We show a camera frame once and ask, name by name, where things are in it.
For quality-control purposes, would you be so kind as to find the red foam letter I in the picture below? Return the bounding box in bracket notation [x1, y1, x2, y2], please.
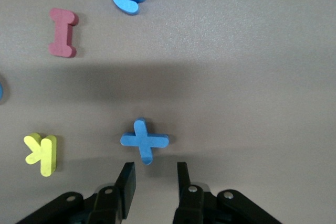
[48, 7, 79, 59]

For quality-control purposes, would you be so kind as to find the yellow foam letter k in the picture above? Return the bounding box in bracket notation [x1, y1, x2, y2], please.
[23, 132, 58, 177]

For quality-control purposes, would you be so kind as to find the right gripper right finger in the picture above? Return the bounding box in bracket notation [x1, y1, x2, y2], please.
[172, 162, 284, 224]

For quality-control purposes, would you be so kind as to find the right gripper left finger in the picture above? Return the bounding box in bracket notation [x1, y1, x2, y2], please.
[15, 162, 138, 224]

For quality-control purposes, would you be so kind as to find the blue foam plus sign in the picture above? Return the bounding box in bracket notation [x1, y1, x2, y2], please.
[120, 118, 170, 166]

